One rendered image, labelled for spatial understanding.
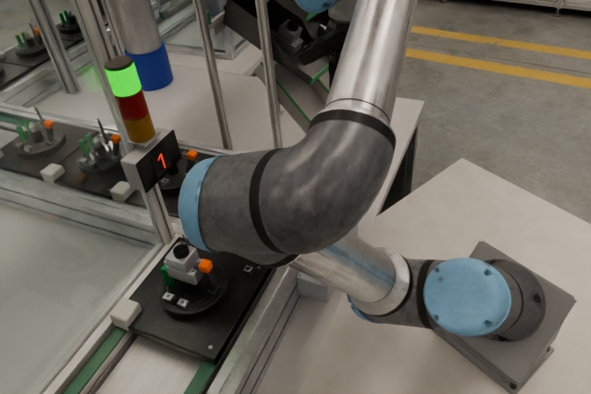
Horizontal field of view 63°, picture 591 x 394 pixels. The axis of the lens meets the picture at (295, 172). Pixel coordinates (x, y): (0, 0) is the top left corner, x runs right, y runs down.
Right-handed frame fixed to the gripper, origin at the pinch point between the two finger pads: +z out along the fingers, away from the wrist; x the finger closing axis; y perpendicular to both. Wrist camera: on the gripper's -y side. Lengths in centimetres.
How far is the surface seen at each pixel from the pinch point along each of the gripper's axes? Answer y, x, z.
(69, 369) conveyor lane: -33, -58, 27
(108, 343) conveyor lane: -31, -51, 29
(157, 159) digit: -29.2, -24.8, 1.9
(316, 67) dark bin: -14.4, 22.1, 3.2
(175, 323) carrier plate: -19, -43, 26
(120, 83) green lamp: -30.5, -26.2, -15.6
